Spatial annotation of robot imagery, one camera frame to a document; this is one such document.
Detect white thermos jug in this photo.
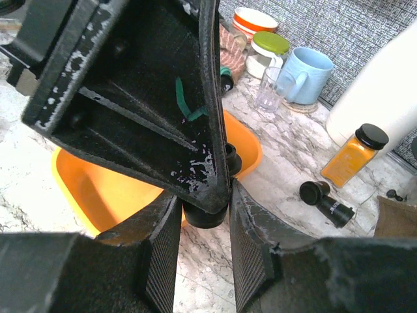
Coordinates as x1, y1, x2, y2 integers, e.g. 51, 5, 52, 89
326, 22, 416, 158

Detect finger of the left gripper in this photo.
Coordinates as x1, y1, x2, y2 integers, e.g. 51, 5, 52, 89
1, 192, 182, 312
229, 181, 416, 312

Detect brown cloth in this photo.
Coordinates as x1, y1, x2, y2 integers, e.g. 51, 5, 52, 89
374, 196, 416, 239

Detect striped brown towel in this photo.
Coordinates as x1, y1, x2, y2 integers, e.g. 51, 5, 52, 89
220, 24, 247, 83

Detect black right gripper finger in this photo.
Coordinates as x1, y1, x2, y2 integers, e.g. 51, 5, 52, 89
22, 1, 230, 207

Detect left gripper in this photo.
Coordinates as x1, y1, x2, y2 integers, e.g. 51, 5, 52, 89
1, 1, 85, 95

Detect blue mug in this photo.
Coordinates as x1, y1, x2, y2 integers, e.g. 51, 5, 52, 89
283, 47, 334, 106

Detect orange storage basket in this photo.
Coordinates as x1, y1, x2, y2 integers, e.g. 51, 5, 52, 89
51, 110, 263, 237

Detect green lidded cup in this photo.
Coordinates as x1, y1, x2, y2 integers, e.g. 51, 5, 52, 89
245, 31, 290, 79

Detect orange juice bottle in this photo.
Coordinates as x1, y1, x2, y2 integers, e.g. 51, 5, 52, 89
321, 123, 389, 188

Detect clear drinking glass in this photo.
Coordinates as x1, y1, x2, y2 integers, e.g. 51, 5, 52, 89
254, 67, 295, 113

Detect orange striped white bowl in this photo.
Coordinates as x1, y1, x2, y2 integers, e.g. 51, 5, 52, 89
232, 7, 278, 42

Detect teal coffee capsule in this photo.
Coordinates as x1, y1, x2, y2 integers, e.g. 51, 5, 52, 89
220, 66, 232, 76

